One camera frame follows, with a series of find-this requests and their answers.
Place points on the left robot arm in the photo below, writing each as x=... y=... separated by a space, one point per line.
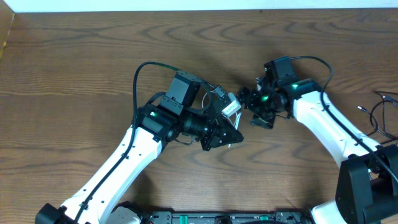
x=190 y=107

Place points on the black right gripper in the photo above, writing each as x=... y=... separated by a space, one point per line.
x=254 y=101

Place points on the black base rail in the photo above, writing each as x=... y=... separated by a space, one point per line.
x=217 y=217

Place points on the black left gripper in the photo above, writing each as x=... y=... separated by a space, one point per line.
x=212 y=137

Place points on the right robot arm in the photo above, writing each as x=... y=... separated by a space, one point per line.
x=366 y=191

